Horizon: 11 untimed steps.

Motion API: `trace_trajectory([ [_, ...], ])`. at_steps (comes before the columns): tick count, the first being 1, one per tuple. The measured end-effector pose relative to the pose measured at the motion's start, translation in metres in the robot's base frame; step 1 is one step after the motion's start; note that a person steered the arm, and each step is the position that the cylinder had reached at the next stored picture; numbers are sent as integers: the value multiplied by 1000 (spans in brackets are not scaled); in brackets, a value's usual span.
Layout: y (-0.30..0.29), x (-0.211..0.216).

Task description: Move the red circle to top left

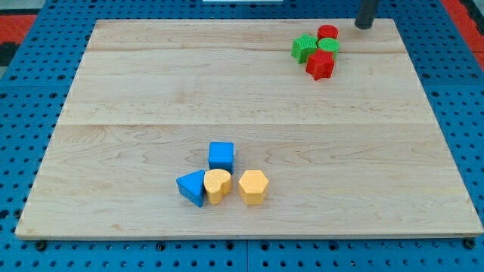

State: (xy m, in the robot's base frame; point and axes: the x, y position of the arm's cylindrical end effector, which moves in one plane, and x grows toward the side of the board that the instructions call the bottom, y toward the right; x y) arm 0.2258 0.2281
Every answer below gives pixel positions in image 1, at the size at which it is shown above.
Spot blue cube block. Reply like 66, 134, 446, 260
208, 142, 234, 174

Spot yellow hexagon block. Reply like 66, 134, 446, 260
238, 170, 269, 206

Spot yellow heart block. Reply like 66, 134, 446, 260
203, 169, 231, 205

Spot blue triangle block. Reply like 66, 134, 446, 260
176, 170, 205, 207

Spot red star block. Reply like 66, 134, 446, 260
306, 49, 335, 80

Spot green star block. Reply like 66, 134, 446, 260
291, 34, 318, 64

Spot light wooden board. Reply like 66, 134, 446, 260
16, 19, 483, 240

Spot green cylinder block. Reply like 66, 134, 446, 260
318, 38, 340, 60

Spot red cylinder block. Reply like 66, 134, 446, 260
317, 24, 339, 40

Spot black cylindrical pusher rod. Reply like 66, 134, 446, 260
355, 0, 380, 30

